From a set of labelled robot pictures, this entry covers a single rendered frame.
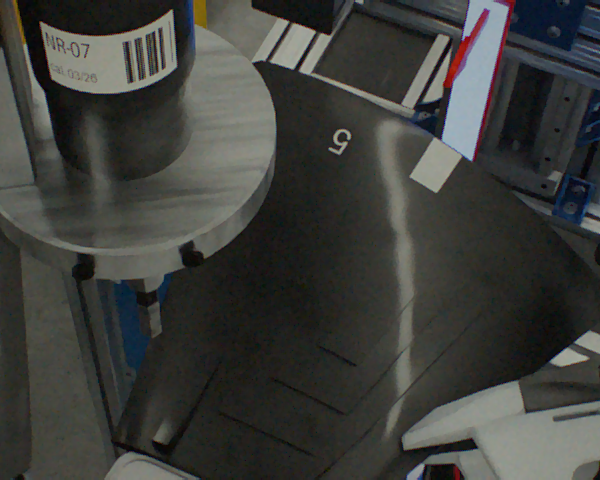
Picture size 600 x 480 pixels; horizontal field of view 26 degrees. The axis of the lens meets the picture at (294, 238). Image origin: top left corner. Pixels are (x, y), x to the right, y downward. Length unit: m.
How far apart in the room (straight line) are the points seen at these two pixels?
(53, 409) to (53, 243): 1.63
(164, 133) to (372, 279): 0.34
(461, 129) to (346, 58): 1.18
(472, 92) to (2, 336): 0.41
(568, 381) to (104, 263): 0.31
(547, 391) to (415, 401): 0.06
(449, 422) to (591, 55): 0.82
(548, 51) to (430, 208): 0.72
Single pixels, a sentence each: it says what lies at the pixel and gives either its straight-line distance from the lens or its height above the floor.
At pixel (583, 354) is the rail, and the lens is 1.00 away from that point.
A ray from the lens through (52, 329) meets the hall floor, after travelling 1.97.
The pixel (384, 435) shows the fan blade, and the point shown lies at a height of 1.19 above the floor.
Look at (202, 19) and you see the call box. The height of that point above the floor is 1.01.
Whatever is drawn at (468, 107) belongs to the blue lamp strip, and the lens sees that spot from 0.79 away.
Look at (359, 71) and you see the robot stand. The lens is 1.97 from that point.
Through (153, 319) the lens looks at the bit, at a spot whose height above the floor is 1.39.
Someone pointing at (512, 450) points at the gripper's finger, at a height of 1.20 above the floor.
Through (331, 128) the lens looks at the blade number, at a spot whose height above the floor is 1.18.
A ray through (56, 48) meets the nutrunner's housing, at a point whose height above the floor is 1.52.
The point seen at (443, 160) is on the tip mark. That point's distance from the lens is 0.68.
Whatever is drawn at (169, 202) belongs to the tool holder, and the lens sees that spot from 0.29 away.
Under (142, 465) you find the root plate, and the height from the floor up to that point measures 1.18.
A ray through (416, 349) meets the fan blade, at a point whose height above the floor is 1.18.
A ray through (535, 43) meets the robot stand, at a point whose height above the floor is 0.71.
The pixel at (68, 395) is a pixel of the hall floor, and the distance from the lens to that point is 1.92.
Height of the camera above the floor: 1.71
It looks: 57 degrees down
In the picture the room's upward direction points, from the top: 3 degrees clockwise
